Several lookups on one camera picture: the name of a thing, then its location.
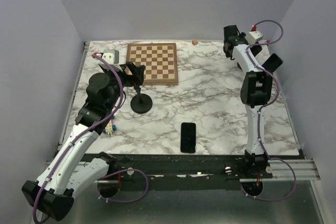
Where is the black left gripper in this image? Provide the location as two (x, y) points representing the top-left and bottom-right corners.
(103, 61), (145, 110)

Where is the black round-base phone stand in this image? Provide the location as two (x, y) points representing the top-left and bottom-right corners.
(130, 81), (153, 114)

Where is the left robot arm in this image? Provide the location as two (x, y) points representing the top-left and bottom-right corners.
(22, 62), (145, 223)

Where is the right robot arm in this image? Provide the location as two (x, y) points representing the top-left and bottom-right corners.
(223, 25), (272, 178)

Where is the wooden chessboard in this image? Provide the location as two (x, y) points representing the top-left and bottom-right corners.
(126, 42), (178, 85)

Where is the beige blue toy block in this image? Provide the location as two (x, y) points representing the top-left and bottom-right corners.
(103, 115), (117, 136)

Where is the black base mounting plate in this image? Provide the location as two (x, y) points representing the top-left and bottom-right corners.
(78, 153), (305, 192)

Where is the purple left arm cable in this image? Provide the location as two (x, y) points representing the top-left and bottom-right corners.
(33, 55), (149, 222)

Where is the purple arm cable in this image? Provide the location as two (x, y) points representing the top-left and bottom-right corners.
(33, 55), (149, 222)
(240, 19), (297, 201)

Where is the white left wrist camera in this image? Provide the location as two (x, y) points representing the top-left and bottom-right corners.
(94, 49), (120, 65)

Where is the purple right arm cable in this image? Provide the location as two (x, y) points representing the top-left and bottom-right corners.
(240, 19), (297, 201)

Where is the aluminium rail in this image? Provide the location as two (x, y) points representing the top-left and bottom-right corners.
(41, 158), (321, 183)

